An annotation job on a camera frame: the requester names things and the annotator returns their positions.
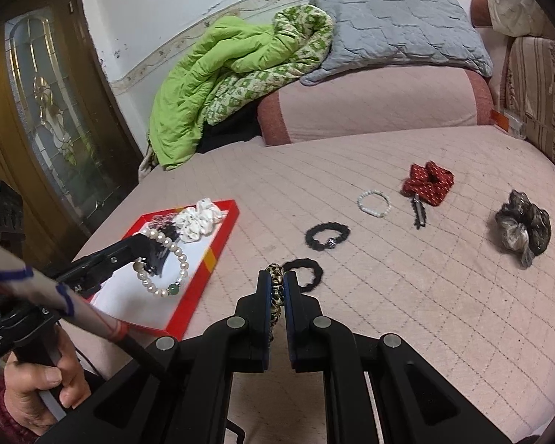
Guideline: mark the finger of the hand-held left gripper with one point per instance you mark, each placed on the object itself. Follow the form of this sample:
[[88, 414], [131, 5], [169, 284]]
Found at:
[[115, 249], [159, 256]]

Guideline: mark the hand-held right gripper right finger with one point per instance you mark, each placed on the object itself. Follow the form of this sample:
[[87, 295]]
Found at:
[[293, 323]]

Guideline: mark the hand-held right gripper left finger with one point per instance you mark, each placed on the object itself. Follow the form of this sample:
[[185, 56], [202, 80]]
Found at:
[[254, 323]]

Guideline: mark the red cardboard box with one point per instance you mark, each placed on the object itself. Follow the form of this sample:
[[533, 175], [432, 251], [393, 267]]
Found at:
[[189, 259]]

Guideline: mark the person's left hand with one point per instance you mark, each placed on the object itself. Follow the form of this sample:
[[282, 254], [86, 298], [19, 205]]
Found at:
[[37, 388]]

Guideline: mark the white scrunchie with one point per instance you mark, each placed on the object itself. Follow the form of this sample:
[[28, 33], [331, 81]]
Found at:
[[196, 222]]

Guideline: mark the pink quilted bed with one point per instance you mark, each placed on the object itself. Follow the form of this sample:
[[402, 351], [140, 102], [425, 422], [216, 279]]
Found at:
[[397, 310]]

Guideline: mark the wooden door with glass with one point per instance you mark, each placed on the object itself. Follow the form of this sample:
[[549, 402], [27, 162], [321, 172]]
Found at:
[[51, 125]]

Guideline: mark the black metal hair clip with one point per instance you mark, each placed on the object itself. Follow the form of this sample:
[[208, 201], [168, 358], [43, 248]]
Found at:
[[418, 215]]

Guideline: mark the green quilt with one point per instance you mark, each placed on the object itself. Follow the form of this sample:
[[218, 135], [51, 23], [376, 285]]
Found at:
[[199, 78]]

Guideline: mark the red dotted scrunchie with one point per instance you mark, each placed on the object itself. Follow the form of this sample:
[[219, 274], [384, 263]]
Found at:
[[428, 185]]

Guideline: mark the pink bolster pillow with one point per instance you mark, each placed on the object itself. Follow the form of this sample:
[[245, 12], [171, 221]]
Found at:
[[374, 101]]

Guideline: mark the dark sheer scrunchie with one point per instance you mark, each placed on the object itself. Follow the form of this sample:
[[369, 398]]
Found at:
[[522, 226]]

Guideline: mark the orange label plastic bottle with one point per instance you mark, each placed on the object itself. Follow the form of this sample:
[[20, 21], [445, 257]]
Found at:
[[502, 120]]

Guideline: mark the grey quilted pillow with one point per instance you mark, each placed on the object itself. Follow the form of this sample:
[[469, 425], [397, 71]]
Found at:
[[397, 27]]

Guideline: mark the striped floral cushion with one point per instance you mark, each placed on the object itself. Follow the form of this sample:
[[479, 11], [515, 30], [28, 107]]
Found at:
[[541, 88]]

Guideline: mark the white cloth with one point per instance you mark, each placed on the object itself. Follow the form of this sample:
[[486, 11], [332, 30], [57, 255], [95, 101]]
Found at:
[[518, 4]]

